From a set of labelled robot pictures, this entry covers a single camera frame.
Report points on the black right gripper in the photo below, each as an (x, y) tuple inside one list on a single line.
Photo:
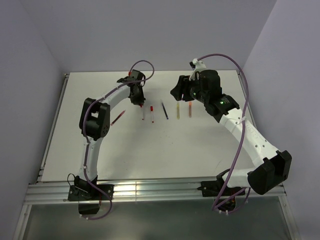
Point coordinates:
[(182, 87)]

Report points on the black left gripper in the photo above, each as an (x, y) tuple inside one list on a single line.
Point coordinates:
[(140, 100)]

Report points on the yellow highlighter pen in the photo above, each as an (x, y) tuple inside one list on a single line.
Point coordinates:
[(178, 110)]

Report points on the orange red pen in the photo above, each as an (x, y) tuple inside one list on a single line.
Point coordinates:
[(190, 109)]

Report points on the pink pen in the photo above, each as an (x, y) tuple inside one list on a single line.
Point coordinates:
[(117, 118)]

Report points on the purple pen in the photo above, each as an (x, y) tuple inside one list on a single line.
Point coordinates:
[(164, 110)]

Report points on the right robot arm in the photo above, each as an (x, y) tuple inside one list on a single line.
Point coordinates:
[(271, 166)]

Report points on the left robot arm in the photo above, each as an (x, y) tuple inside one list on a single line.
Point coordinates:
[(95, 122)]

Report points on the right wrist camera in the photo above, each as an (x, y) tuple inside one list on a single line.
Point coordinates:
[(197, 66)]

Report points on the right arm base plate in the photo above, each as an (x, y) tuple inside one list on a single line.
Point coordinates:
[(212, 189)]

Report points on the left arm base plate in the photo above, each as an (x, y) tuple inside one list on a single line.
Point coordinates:
[(76, 194)]

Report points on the aluminium rail frame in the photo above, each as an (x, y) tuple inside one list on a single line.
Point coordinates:
[(154, 175)]

